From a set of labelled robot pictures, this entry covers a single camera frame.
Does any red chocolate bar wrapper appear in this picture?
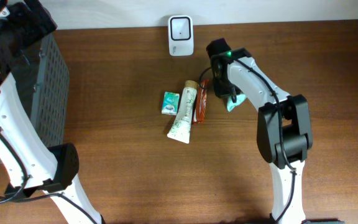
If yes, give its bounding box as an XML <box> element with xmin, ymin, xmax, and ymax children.
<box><xmin>192</xmin><ymin>80</ymin><xmax>209</xmax><ymax>124</ymax></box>

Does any small green tissue pack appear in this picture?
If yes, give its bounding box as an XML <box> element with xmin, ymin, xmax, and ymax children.
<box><xmin>162</xmin><ymin>91</ymin><xmax>180</xmax><ymax>116</ymax></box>

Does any white tube with gold cap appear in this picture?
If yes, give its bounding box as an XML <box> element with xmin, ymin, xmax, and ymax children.
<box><xmin>167</xmin><ymin>80</ymin><xmax>198</xmax><ymax>144</ymax></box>

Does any light green wipes packet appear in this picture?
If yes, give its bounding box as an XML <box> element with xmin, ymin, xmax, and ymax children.
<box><xmin>226</xmin><ymin>93</ymin><xmax>247</xmax><ymax>112</ymax></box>

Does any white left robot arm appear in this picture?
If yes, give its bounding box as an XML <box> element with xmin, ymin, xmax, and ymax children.
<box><xmin>0</xmin><ymin>1</ymin><xmax>104</xmax><ymax>223</ymax></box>

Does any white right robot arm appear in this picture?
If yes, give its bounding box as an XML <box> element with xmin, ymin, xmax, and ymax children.
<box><xmin>206</xmin><ymin>39</ymin><xmax>313</xmax><ymax>223</ymax></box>

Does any white barcode scanner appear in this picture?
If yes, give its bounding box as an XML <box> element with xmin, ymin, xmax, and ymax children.
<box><xmin>168</xmin><ymin>15</ymin><xmax>194</xmax><ymax>57</ymax></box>

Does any grey plastic mesh basket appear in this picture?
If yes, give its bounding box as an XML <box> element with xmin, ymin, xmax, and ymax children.
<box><xmin>12</xmin><ymin>34</ymin><xmax>70</xmax><ymax>147</ymax></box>

